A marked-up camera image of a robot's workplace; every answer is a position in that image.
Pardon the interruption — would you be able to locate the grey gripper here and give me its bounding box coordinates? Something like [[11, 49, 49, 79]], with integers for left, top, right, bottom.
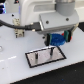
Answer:
[[39, 12, 78, 44]]

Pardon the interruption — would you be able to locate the blue gear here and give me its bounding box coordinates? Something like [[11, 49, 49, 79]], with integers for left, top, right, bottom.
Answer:
[[50, 34, 65, 46]]

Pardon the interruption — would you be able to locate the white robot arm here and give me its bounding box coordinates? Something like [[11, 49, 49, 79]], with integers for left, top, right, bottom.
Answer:
[[20, 0, 84, 42]]

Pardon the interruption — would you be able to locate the right metal peg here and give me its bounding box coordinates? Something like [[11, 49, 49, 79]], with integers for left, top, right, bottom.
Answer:
[[49, 47, 55, 57]]

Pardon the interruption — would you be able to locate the metal peg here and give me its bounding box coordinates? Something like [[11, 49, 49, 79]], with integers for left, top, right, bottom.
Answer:
[[34, 51, 39, 61], [49, 47, 55, 57]]

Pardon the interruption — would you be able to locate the left metal peg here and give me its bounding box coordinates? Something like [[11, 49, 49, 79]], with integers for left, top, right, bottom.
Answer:
[[34, 51, 39, 61]]

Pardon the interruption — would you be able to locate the beige electrical connector block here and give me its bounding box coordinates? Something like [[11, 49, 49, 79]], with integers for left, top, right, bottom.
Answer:
[[13, 18, 24, 38]]

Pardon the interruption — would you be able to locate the black cable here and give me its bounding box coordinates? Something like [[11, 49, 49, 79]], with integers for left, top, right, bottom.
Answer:
[[0, 19, 40, 32]]

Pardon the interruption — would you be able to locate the black-framed peg base plate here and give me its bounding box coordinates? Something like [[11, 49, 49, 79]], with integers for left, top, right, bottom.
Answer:
[[26, 47, 66, 68]]

